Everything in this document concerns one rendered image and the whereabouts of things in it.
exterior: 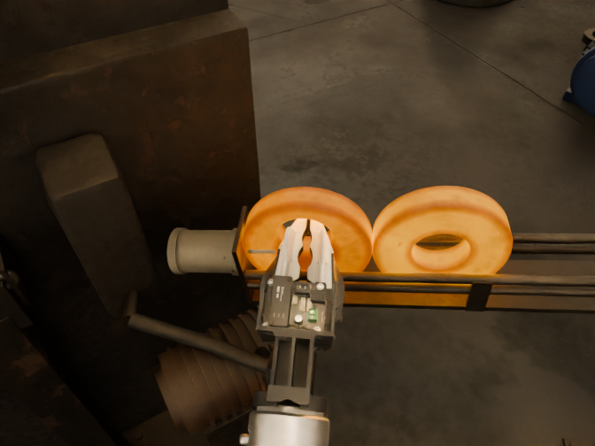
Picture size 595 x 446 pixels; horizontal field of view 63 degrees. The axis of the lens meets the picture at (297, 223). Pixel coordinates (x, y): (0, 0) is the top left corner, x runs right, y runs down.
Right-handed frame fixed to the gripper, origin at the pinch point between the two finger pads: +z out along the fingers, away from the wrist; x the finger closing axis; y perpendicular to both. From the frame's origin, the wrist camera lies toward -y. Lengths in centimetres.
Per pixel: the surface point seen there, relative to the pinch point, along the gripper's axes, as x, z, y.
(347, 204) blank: -4.2, 1.6, 2.6
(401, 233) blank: -10.3, -0.8, 1.6
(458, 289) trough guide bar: -17.8, -4.8, -4.6
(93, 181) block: 22.9, 0.4, 6.3
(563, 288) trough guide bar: -29.3, -4.0, -3.4
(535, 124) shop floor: -79, 98, -110
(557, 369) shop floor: -62, 0, -78
